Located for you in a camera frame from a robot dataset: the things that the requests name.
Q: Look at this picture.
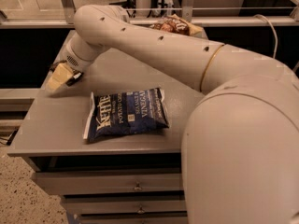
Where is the blue Kettle chip bag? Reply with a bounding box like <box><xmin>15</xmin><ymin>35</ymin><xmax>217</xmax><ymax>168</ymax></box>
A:
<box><xmin>83</xmin><ymin>88</ymin><xmax>169</xmax><ymax>142</ymax></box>

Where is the bottom grey drawer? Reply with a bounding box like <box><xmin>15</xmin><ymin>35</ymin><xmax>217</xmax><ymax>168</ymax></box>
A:
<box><xmin>78</xmin><ymin>212</ymin><xmax>188</xmax><ymax>224</ymax></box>

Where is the metal window frame rail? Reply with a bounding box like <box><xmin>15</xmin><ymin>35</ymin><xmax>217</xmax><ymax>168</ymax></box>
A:
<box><xmin>0</xmin><ymin>15</ymin><xmax>299</xmax><ymax>29</ymax></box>

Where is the black rxbar chocolate bar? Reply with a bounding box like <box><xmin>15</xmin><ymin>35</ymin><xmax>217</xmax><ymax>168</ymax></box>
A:
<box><xmin>50</xmin><ymin>63</ymin><xmax>83</xmax><ymax>86</ymax></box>

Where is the grey drawer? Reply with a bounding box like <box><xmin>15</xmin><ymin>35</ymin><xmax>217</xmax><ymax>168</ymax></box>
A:
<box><xmin>78</xmin><ymin>212</ymin><xmax>188</xmax><ymax>224</ymax></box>
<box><xmin>32</xmin><ymin>168</ymin><xmax>183</xmax><ymax>195</ymax></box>
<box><xmin>62</xmin><ymin>192</ymin><xmax>186</xmax><ymax>215</ymax></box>

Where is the top grey drawer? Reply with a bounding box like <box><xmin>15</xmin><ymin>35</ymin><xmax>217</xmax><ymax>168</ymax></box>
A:
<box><xmin>32</xmin><ymin>168</ymin><xmax>183</xmax><ymax>195</ymax></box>

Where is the grey drawer cabinet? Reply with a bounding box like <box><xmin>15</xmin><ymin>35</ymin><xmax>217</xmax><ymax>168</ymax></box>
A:
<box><xmin>8</xmin><ymin>49</ymin><xmax>203</xmax><ymax>224</ymax></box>

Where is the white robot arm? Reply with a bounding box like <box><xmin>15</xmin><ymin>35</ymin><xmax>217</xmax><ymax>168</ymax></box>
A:
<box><xmin>47</xmin><ymin>5</ymin><xmax>299</xmax><ymax>224</ymax></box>

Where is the brown chip bag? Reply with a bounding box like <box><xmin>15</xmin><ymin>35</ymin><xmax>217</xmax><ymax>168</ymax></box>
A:
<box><xmin>150</xmin><ymin>14</ymin><xmax>204</xmax><ymax>36</ymax></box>

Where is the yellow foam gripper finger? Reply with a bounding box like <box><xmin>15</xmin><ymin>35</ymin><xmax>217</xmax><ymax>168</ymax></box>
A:
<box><xmin>46</xmin><ymin>63</ymin><xmax>74</xmax><ymax>91</ymax></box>

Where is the middle grey drawer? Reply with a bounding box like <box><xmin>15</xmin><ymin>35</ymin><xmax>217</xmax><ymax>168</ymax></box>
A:
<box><xmin>62</xmin><ymin>192</ymin><xmax>186</xmax><ymax>215</ymax></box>

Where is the white cable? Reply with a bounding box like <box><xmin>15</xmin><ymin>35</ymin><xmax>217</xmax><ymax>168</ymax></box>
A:
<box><xmin>252</xmin><ymin>14</ymin><xmax>279</xmax><ymax>60</ymax></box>

